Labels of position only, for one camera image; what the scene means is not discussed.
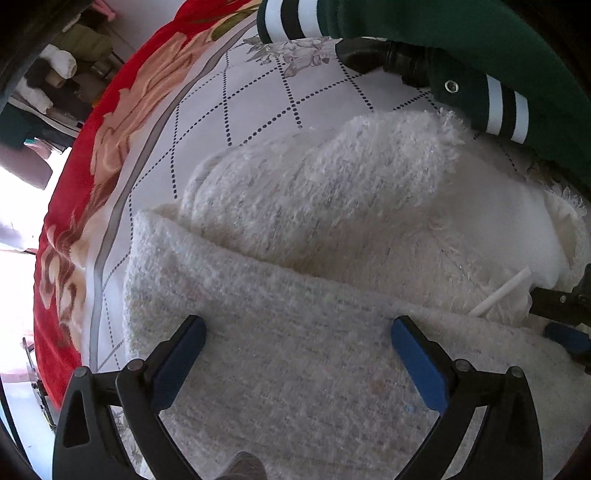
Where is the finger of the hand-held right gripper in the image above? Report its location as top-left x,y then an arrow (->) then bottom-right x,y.
530,264 -> 591,324
544,322 -> 591,361

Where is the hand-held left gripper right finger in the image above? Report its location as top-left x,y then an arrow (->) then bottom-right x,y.
391,316 -> 543,480

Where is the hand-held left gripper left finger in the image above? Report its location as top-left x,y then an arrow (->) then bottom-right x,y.
52,315 -> 207,480

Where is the white fuzzy knit sweater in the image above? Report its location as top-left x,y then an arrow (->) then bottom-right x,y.
124,108 -> 591,480

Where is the white tag strip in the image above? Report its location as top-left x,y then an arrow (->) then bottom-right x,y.
467,268 -> 533,318

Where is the red floral printed bed sheet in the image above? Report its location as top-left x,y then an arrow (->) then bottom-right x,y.
32,0 -> 532,480

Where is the green jacket with white stripes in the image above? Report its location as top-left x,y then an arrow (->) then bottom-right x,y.
256,0 -> 591,163

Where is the white hanging garment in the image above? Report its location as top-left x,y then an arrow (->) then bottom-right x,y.
39,45 -> 78,88

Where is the green puffer jacket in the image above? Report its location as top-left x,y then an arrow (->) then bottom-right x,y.
55,23 -> 114,70

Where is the pink hanging garment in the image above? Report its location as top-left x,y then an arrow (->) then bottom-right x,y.
90,0 -> 118,21

